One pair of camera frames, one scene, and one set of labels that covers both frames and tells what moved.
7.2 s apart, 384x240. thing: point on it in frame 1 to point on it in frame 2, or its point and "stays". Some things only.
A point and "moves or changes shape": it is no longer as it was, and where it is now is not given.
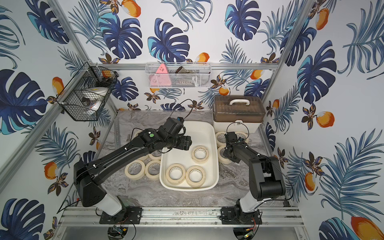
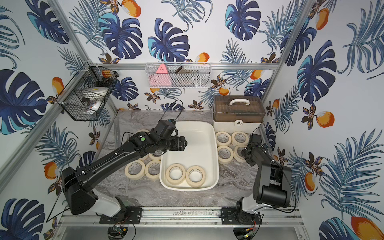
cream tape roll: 152,169 stays
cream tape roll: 155,158 stays
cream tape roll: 135,170 stays
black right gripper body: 225,153 to 243,153
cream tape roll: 199,154 moves or changes shape
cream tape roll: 222,160 stays
